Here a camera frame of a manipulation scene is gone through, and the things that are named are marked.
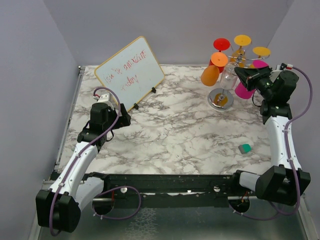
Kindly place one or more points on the green grey eraser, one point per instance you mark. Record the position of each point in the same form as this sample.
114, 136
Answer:
244, 148

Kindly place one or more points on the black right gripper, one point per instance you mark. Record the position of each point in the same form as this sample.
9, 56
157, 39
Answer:
250, 75

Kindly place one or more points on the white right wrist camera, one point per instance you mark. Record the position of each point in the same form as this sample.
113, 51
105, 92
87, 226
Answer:
282, 67

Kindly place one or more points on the yellow wine glass rear right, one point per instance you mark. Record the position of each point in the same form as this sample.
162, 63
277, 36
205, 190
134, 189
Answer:
262, 54

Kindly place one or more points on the yellow wine glass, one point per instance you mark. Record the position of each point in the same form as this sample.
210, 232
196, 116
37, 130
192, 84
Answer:
238, 55
262, 54

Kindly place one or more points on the yellow wine glass rear left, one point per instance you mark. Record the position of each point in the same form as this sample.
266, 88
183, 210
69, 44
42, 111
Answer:
238, 55

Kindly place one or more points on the yellow framed whiteboard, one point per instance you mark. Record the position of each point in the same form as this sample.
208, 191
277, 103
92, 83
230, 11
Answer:
132, 73

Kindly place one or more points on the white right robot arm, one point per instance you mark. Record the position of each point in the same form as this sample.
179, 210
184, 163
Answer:
284, 181

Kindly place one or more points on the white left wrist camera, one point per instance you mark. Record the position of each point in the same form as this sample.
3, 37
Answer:
104, 98

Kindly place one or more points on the chrome wine glass rack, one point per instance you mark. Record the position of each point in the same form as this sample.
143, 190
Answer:
222, 99

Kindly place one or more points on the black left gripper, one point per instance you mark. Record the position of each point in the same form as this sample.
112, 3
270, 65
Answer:
123, 120

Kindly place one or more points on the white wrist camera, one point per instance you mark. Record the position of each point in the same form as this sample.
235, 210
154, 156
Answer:
104, 98
282, 67

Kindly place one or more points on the red plastic wine glass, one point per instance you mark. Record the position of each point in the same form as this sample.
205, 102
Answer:
221, 46

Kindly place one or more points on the orange plastic wine glass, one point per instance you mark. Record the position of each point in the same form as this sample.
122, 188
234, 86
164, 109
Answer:
210, 75

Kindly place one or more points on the black front mounting rail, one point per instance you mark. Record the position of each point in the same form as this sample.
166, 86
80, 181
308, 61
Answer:
168, 190

